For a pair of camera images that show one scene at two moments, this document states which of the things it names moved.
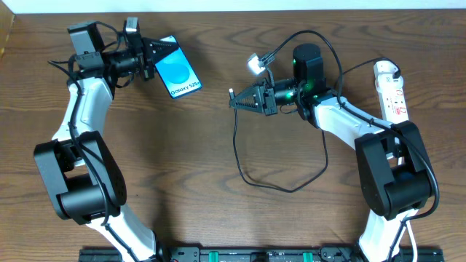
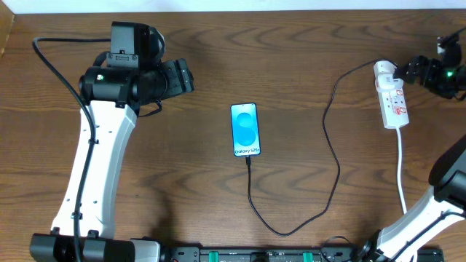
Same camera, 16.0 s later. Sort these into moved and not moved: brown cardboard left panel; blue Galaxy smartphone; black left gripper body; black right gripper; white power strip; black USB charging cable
Moved: black right gripper; blue Galaxy smartphone; black USB charging cable; black left gripper body
Not moved: white power strip; brown cardboard left panel
